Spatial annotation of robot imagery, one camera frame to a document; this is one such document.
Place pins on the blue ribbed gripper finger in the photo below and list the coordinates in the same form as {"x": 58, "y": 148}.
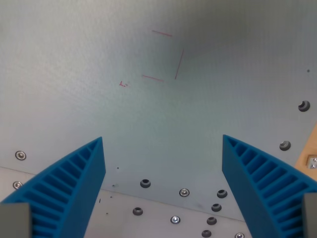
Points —
{"x": 74, "y": 188}
{"x": 257, "y": 188}

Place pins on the silver metal bracket with screws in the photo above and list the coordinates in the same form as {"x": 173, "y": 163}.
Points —
{"x": 312, "y": 161}

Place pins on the silver countersunk screw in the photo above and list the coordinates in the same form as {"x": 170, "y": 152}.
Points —
{"x": 184, "y": 192}
{"x": 20, "y": 155}
{"x": 17, "y": 184}
{"x": 175, "y": 220}
{"x": 239, "y": 235}

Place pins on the dark grey threaded insert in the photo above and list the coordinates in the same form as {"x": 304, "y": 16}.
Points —
{"x": 216, "y": 207}
{"x": 222, "y": 194}
{"x": 137, "y": 211}
{"x": 285, "y": 145}
{"x": 206, "y": 233}
{"x": 211, "y": 220}

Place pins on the light wooden board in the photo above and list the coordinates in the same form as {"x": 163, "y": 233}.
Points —
{"x": 308, "y": 146}

